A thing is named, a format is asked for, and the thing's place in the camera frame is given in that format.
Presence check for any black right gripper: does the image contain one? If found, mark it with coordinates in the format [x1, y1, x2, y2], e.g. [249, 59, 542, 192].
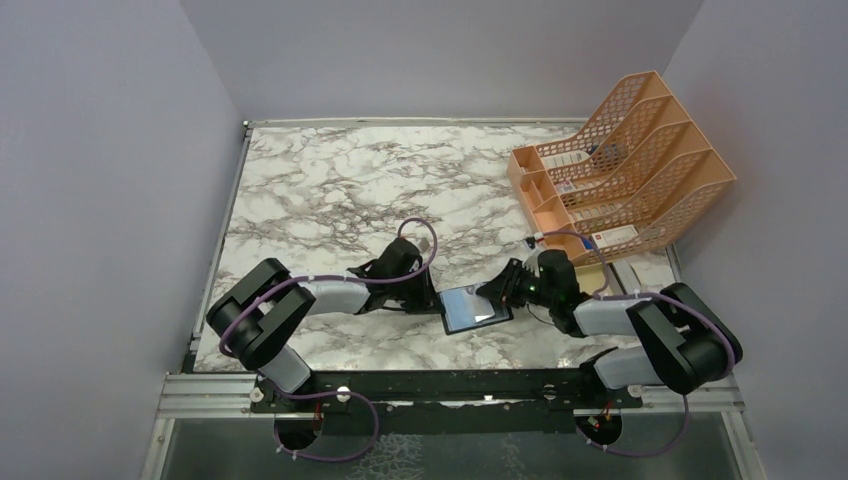
[476, 257, 556, 308]

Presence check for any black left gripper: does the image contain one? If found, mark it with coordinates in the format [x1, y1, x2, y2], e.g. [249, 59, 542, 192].
[388, 264, 446, 315]

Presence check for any black leather card holder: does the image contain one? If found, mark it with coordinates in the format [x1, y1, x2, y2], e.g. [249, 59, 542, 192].
[438, 283, 514, 335]

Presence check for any silver VIP credit card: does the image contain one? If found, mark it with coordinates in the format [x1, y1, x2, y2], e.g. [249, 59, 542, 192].
[457, 295, 495, 324]

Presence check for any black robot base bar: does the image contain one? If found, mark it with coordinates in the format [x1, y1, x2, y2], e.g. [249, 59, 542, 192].
[250, 368, 643, 436]

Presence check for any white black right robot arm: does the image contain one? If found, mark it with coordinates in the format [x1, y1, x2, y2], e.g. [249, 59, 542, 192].
[476, 250, 744, 407]

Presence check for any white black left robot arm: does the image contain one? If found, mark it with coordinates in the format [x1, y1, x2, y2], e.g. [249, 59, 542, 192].
[205, 237, 444, 411]

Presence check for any beige card tray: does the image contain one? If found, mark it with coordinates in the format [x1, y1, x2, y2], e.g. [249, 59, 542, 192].
[576, 260, 663, 295]

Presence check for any white card box in organizer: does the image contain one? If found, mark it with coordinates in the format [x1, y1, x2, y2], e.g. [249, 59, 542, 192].
[583, 224, 638, 250]

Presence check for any orange mesh file organizer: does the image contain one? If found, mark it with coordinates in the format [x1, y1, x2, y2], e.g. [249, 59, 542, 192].
[506, 71, 737, 266]

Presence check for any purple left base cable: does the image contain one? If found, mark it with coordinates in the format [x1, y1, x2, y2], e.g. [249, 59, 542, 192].
[272, 388, 382, 463]

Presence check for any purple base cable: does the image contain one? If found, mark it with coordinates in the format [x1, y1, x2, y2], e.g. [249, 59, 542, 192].
[574, 394, 690, 458]
[272, 388, 382, 463]

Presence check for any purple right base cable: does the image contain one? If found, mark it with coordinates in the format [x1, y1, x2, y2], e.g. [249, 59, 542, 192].
[574, 394, 690, 458]

